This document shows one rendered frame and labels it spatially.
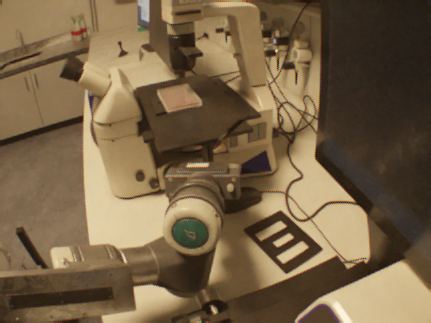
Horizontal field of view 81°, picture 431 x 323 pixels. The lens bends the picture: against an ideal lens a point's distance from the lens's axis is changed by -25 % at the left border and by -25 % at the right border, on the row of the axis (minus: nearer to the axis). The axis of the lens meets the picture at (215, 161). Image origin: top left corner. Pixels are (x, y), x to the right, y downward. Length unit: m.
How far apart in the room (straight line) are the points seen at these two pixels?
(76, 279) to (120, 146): 0.44
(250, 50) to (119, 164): 0.43
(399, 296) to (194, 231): 0.28
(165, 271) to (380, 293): 0.32
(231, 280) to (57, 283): 0.38
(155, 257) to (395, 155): 0.36
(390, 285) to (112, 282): 0.31
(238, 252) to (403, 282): 0.46
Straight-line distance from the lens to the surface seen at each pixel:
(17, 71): 2.92
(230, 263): 0.68
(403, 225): 0.31
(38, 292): 0.39
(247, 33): 0.82
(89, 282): 0.40
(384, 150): 0.30
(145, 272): 0.48
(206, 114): 0.74
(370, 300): 0.28
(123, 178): 0.81
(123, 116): 0.72
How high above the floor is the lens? 1.30
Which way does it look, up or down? 36 degrees down
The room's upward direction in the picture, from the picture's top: 3 degrees counter-clockwise
